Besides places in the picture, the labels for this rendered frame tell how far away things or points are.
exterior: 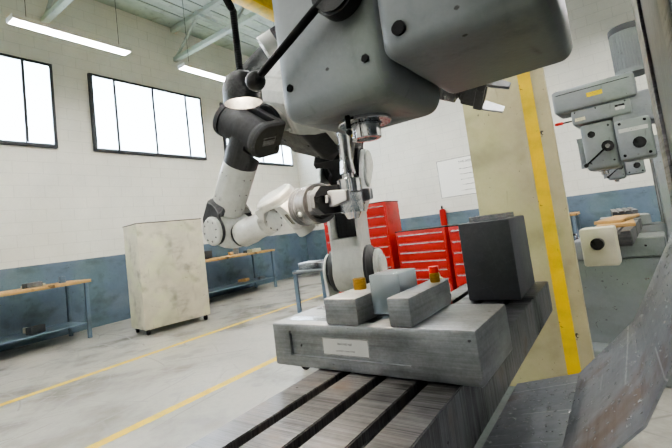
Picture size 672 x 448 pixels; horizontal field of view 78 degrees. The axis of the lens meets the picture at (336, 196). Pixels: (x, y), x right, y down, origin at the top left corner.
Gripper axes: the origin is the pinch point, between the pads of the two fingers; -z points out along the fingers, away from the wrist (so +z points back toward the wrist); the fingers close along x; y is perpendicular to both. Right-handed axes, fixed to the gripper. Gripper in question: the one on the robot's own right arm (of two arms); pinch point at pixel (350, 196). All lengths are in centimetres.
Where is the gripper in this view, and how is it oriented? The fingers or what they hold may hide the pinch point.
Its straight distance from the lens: 79.3
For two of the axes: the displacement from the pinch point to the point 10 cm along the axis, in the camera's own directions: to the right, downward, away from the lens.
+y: 1.3, 9.9, -0.8
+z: -5.6, 1.3, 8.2
